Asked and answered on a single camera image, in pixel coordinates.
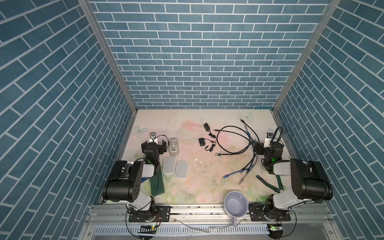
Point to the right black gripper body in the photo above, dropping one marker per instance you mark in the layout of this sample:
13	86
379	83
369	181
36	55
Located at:
270	148

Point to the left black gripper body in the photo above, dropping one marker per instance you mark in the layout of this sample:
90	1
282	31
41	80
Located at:
151	146

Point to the black power adapter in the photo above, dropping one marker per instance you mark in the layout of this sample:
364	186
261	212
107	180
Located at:
202	142
207	128

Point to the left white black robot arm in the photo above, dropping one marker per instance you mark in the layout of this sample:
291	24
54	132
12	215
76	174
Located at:
124	181

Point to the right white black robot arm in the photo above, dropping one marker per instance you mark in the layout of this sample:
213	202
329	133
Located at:
309	182

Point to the lavender mug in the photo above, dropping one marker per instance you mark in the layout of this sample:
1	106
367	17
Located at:
236	206

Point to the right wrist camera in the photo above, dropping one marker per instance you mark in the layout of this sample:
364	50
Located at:
268	140

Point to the green network switch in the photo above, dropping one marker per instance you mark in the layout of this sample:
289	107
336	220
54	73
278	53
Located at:
157	184

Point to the green handled pliers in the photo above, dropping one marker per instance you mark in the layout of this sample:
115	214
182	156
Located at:
275	189

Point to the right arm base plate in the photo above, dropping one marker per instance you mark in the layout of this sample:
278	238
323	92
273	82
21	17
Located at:
260	213

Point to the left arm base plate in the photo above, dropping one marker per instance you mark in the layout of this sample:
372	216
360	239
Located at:
163	213

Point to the aluminium frame rail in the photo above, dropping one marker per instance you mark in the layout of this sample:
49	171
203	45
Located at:
208	222

